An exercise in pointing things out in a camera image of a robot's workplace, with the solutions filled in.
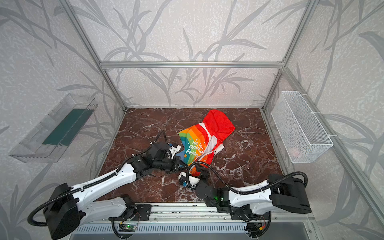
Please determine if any black right corrugated cable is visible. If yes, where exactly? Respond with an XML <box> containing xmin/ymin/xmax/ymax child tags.
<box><xmin>185</xmin><ymin>161</ymin><xmax>309</xmax><ymax>196</ymax></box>

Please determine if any aluminium enclosure frame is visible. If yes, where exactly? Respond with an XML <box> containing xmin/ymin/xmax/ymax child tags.
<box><xmin>59</xmin><ymin>1</ymin><xmax>384</xmax><ymax>224</ymax></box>

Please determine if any clear plastic wall tray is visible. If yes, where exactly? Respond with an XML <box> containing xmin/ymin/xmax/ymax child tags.
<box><xmin>9</xmin><ymin>94</ymin><xmax>98</xmax><ymax>163</ymax></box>

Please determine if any black left corrugated cable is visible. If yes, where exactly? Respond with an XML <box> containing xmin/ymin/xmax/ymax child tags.
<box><xmin>26</xmin><ymin>130</ymin><xmax>169</xmax><ymax>227</ymax></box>

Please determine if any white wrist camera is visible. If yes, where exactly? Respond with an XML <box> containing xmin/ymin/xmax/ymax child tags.
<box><xmin>178</xmin><ymin>172</ymin><xmax>200</xmax><ymax>188</ymax></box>
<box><xmin>168</xmin><ymin>144</ymin><xmax>182</xmax><ymax>157</ymax></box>

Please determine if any white wire mesh basket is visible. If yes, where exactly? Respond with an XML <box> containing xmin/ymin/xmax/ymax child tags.
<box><xmin>271</xmin><ymin>91</ymin><xmax>334</xmax><ymax>164</ymax></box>

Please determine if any rainbow striped kids jacket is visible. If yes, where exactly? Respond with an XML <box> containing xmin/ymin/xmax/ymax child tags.
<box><xmin>177</xmin><ymin>110</ymin><xmax>235</xmax><ymax>167</ymax></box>

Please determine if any black corrugated cable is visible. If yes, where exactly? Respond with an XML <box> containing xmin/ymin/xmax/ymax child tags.
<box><xmin>26</xmin><ymin>130</ymin><xmax>169</xmax><ymax>227</ymax></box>
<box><xmin>185</xmin><ymin>161</ymin><xmax>309</xmax><ymax>196</ymax></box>

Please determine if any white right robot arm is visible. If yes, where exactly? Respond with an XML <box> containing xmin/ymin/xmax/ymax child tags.
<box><xmin>187</xmin><ymin>172</ymin><xmax>312</xmax><ymax>222</ymax></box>

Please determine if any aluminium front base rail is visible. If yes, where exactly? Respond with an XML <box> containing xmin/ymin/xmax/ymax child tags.
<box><xmin>75</xmin><ymin>202</ymin><xmax>321</xmax><ymax>240</ymax></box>

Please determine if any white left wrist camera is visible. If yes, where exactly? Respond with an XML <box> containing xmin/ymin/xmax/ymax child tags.
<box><xmin>168</xmin><ymin>144</ymin><xmax>182</xmax><ymax>157</ymax></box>

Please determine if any green circuit board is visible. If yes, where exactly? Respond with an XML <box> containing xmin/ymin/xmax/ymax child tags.
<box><xmin>119</xmin><ymin>223</ymin><xmax>137</xmax><ymax>232</ymax></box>

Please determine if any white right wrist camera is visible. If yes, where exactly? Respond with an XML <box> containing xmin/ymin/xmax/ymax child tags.
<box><xmin>178</xmin><ymin>172</ymin><xmax>200</xmax><ymax>188</ymax></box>

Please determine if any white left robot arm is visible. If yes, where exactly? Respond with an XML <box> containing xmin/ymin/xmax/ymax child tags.
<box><xmin>43</xmin><ymin>143</ymin><xmax>181</xmax><ymax>240</ymax></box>

